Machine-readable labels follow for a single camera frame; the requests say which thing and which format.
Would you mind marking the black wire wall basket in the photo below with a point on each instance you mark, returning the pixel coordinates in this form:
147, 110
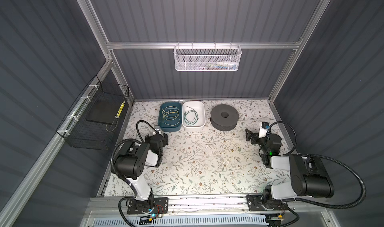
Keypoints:
92, 124

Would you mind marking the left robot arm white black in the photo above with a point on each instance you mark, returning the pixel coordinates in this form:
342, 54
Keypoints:
128, 161

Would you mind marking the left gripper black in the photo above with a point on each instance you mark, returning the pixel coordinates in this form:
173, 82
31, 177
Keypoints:
162, 140

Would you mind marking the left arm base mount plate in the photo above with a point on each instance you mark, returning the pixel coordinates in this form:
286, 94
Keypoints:
150, 206

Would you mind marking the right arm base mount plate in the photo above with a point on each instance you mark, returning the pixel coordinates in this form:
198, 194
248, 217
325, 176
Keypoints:
263, 203

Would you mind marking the teal plastic bin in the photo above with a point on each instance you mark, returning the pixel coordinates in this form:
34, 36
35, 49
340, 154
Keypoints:
170, 117

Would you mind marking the white slotted cable duct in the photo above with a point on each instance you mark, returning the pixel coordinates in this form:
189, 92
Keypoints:
204, 221

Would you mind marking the white mesh wall basket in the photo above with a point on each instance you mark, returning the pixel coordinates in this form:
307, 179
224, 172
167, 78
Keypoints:
187, 54

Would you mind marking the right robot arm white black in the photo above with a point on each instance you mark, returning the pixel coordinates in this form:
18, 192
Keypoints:
308, 176

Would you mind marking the yellow marker pen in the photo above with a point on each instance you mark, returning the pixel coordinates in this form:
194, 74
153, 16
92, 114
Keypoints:
120, 109

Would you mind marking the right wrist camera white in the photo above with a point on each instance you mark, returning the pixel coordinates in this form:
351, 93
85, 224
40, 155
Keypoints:
264, 131

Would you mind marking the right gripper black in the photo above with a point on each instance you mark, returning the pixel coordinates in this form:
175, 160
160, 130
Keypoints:
256, 137

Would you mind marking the white plastic bin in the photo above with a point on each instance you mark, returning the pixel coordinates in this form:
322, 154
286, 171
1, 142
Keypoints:
194, 118

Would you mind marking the items inside white basket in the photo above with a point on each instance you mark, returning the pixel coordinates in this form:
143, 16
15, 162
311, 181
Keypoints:
223, 65

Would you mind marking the grey perforated cable spool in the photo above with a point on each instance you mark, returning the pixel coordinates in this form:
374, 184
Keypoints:
224, 117

